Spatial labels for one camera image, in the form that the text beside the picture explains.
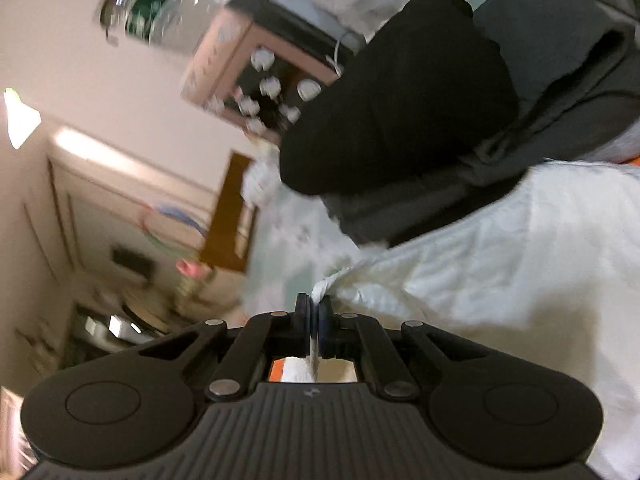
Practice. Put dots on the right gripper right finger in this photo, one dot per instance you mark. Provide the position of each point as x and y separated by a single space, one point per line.
362 340

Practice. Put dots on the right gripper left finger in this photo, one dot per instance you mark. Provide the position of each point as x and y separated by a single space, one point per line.
244 357

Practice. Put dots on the white quilted vest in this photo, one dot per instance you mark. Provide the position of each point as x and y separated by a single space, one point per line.
549 273

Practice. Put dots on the dark grey folded clothes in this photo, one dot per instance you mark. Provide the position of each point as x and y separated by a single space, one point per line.
575 71

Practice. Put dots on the pink kettlebell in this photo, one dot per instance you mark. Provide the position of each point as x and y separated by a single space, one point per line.
194 270

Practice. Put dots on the colourful hula hoop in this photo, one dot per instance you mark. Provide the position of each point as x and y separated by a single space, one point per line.
172 230

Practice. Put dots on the black folded garment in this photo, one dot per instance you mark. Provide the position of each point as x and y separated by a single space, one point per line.
428 89

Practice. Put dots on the pink water dispenser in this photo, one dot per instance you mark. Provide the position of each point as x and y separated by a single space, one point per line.
261 62

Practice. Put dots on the clear water bottle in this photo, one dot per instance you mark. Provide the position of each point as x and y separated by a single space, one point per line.
176 26

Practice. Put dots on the wall mounted television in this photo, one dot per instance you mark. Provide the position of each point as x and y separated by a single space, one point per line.
133 261

